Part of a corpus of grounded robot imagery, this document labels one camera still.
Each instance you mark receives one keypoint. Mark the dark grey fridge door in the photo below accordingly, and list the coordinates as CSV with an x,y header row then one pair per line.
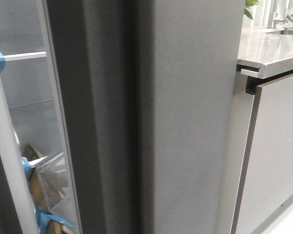
x,y
12,164

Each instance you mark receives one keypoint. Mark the clear fridge drawer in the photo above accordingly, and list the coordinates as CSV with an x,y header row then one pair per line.
x,y
56,189

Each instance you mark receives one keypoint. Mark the grey stone countertop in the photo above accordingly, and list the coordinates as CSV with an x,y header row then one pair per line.
x,y
265,52

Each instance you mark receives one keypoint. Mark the white cabinet side panel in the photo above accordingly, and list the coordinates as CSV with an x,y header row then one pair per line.
x,y
240,114

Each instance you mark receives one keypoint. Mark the grey cabinet door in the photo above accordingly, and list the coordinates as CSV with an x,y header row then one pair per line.
x,y
267,172

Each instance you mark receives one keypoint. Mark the blue tape middle piece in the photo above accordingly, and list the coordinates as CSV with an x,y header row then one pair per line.
x,y
28,169

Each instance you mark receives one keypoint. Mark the brown cardboard packaging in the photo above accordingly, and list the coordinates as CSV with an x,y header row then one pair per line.
x,y
33,157

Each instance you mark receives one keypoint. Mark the white fridge shelf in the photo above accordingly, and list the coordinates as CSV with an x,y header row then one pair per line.
x,y
24,56

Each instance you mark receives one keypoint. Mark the steel kitchen faucet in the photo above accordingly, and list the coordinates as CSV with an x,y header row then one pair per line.
x,y
276,13

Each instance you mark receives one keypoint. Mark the blue tape lower piece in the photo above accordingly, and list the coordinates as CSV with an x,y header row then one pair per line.
x,y
43,220

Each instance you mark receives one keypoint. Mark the green plant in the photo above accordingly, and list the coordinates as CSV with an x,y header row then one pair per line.
x,y
247,9

